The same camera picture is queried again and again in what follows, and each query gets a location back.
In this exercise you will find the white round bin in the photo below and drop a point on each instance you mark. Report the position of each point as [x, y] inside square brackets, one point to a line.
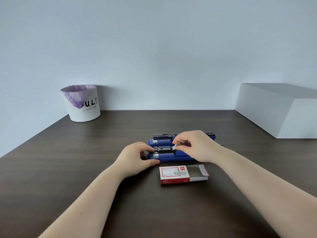
[81, 106]

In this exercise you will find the person's left thumb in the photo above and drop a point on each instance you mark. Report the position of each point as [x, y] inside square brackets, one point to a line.
[151, 164]

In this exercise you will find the blue stapler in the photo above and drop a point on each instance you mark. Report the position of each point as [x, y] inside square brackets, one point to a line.
[173, 156]
[163, 138]

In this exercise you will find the silver staple strip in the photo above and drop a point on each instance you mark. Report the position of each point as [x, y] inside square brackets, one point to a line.
[182, 145]

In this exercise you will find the person's right thumb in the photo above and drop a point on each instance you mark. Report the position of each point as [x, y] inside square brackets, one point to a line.
[182, 149]

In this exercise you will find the red and white staple box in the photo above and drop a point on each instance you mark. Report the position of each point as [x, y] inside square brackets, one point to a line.
[184, 174]

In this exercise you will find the person's right hand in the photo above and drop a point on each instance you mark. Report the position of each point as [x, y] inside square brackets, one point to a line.
[198, 148]

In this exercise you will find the white rectangular box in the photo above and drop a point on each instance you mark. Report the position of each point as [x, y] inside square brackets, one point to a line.
[277, 109]

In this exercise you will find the person's left forearm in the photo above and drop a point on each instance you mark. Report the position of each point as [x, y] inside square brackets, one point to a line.
[84, 205]

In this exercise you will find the purple bin liner bag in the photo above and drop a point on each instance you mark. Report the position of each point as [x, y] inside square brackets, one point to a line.
[80, 95]

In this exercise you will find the person's right forearm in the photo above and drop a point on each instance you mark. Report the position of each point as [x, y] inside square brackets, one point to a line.
[267, 190]

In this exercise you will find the person's left hand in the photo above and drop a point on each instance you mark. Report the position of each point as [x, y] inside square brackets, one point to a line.
[132, 158]

